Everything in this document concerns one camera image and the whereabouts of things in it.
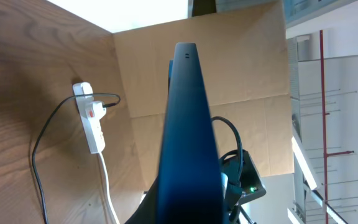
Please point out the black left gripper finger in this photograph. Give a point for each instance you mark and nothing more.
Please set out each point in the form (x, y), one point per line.
(146, 212)

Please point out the brown cardboard sheet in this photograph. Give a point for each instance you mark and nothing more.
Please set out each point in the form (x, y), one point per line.
(244, 61)

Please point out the white power strip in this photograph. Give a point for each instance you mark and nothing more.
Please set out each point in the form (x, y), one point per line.
(92, 128)

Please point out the white USB charger plug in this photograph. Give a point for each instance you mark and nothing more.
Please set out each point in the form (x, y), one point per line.
(95, 110)

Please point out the blue Galaxy smartphone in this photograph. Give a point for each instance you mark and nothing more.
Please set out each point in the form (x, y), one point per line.
(189, 178)

